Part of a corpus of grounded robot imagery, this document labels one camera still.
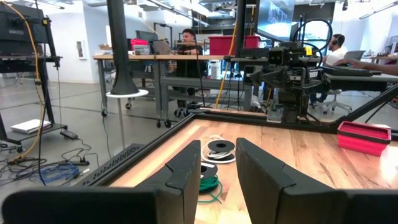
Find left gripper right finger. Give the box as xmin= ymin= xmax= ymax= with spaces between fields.
xmin=235 ymin=137 xmax=398 ymax=224

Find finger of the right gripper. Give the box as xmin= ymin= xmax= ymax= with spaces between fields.
xmin=306 ymin=77 xmax=332 ymax=93
xmin=249 ymin=72 xmax=289 ymax=88

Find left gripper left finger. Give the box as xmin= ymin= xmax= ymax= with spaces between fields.
xmin=1 ymin=139 xmax=202 ymax=224

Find green cord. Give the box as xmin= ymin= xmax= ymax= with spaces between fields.
xmin=197 ymin=174 xmax=224 ymax=205

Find white cord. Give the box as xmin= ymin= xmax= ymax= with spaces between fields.
xmin=201 ymin=134 xmax=237 ymax=165

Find person's forearm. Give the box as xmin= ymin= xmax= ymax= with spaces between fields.
xmin=334 ymin=58 xmax=398 ymax=77

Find white office chair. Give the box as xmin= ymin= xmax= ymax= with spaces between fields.
xmin=310 ymin=88 xmax=354 ymax=115

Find black electronic device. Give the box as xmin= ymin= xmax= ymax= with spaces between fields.
xmin=320 ymin=64 xmax=383 ymax=77

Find person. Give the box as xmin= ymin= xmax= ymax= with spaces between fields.
xmin=309 ymin=33 xmax=349 ymax=108
xmin=169 ymin=27 xmax=208 ymax=118

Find dark metal table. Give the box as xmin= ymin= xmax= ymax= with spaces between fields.
xmin=320 ymin=72 xmax=398 ymax=94

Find grey laptop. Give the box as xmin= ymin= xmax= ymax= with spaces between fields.
xmin=343 ymin=49 xmax=367 ymax=62
xmin=151 ymin=39 xmax=172 ymax=56

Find thin black pole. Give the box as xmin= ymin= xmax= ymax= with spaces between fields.
xmin=335 ymin=83 xmax=398 ymax=125

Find red tray with grey insert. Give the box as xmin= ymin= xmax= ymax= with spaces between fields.
xmin=336 ymin=120 xmax=392 ymax=157

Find grey stand pole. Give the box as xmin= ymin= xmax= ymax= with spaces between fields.
xmin=117 ymin=98 xmax=127 ymax=150

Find black power brick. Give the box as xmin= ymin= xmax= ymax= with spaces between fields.
xmin=60 ymin=128 xmax=79 ymax=141

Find white flat box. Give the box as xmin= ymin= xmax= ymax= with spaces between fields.
xmin=11 ymin=118 xmax=53 ymax=134

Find red lidded clear box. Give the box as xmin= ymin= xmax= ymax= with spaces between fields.
xmin=129 ymin=38 xmax=150 ymax=56

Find black monitor cart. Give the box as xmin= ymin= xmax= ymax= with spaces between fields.
xmin=0 ymin=17 xmax=68 ymax=147

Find black monitor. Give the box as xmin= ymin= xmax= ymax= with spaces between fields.
xmin=0 ymin=2 xmax=47 ymax=57

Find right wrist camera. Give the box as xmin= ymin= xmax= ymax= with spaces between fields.
xmin=267 ymin=49 xmax=285 ymax=66

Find black right camera cable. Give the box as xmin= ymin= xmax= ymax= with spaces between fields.
xmin=291 ymin=18 xmax=334 ymax=68

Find black vertical post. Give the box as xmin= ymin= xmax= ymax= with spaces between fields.
xmin=234 ymin=0 xmax=248 ymax=58

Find large wall screen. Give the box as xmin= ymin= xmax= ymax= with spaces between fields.
xmin=255 ymin=0 xmax=297 ymax=43

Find blue cable coil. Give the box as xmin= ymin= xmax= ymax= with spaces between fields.
xmin=39 ymin=162 xmax=81 ymax=185

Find tangled black floor cables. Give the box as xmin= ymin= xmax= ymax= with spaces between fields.
xmin=0 ymin=136 xmax=101 ymax=187

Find thin yellow drop cable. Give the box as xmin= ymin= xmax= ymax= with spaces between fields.
xmin=2 ymin=0 xmax=46 ymax=164

